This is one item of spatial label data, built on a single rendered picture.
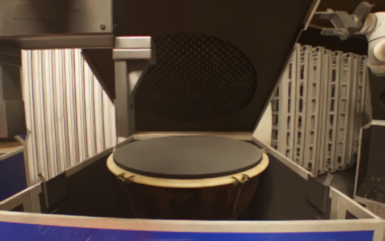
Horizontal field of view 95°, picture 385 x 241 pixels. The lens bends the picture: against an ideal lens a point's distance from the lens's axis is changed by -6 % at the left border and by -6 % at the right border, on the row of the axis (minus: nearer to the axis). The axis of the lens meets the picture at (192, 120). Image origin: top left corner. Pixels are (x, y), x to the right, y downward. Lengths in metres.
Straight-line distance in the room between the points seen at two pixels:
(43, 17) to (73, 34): 0.03
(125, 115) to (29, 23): 0.13
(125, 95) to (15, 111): 0.13
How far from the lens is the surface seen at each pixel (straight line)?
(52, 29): 0.24
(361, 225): 0.64
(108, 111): 2.44
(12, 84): 0.29
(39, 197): 0.88
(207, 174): 0.72
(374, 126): 3.65
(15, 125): 0.29
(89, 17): 0.22
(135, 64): 0.21
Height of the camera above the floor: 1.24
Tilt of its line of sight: 6 degrees down
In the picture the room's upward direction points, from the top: straight up
